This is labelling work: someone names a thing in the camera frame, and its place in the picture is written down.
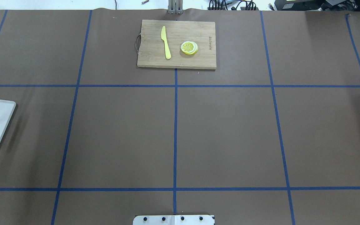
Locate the yellow plastic knife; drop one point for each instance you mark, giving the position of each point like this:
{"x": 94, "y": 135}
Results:
{"x": 165, "y": 41}

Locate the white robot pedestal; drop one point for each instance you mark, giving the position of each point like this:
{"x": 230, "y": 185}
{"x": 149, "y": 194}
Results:
{"x": 174, "y": 220}

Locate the yellow lemon slice toy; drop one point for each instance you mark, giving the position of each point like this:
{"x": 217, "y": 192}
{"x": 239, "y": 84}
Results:
{"x": 189, "y": 47}

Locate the aluminium frame post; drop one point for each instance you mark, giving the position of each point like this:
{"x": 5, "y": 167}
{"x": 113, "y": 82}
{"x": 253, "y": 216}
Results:
{"x": 175, "y": 7}

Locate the bamboo cutting board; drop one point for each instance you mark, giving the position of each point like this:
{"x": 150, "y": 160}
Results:
{"x": 151, "y": 50}

